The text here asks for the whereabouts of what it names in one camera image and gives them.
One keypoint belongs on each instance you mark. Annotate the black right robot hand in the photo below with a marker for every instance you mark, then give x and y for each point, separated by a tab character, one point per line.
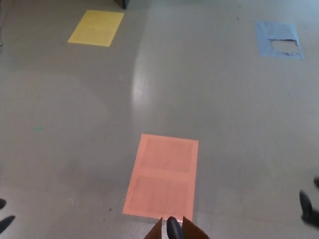
306	204

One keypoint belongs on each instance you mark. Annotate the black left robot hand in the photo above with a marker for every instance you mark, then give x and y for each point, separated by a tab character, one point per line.
6	221

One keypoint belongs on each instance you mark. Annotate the brown cardboard box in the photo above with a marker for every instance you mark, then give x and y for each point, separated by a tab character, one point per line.
192	230

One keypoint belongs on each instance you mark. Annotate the orange paper sheet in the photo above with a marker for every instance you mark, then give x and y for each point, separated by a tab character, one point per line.
164	174

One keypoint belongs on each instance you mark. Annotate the torn blue paper sheet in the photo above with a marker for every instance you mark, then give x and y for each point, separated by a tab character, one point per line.
276	31

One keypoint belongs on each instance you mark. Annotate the yellow paper sheet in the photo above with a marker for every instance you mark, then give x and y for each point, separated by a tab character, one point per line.
97	27

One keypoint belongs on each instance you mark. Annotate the dark furniture leg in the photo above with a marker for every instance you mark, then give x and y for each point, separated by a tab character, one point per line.
122	3

